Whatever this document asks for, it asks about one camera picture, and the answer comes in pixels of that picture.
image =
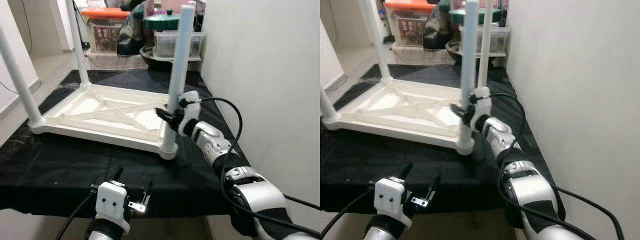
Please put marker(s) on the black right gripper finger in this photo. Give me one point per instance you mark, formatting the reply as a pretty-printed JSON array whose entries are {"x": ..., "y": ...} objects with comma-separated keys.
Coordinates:
[
  {"x": 457, "y": 111},
  {"x": 164, "y": 116}
]

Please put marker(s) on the black table cloth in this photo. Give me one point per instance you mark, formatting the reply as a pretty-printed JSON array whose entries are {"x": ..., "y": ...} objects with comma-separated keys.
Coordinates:
[
  {"x": 50, "y": 170},
  {"x": 350, "y": 165}
]

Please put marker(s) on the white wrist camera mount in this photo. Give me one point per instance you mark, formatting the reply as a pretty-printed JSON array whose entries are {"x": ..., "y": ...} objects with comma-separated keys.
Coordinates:
[
  {"x": 112, "y": 202},
  {"x": 392, "y": 199},
  {"x": 482, "y": 102},
  {"x": 190, "y": 107}
]

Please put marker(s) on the clear plastic storage container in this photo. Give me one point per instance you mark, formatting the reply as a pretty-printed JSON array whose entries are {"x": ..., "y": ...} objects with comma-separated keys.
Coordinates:
[
  {"x": 500, "y": 40},
  {"x": 195, "y": 44}
]

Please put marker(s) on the beige cloth covered bench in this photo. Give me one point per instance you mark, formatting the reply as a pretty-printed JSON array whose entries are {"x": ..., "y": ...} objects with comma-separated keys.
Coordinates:
[
  {"x": 417, "y": 54},
  {"x": 112, "y": 60}
]

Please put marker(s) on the black round wok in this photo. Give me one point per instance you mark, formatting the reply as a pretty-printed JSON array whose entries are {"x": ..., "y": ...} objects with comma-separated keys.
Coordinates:
[
  {"x": 452, "y": 55},
  {"x": 155, "y": 62}
]

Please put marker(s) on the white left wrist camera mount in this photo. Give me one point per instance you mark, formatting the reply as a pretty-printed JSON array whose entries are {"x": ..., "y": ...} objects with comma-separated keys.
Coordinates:
[
  {"x": 112, "y": 202},
  {"x": 392, "y": 199}
]

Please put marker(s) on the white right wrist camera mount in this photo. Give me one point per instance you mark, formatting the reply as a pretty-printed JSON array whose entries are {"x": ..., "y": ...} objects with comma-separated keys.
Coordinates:
[
  {"x": 482, "y": 102},
  {"x": 190, "y": 107}
]

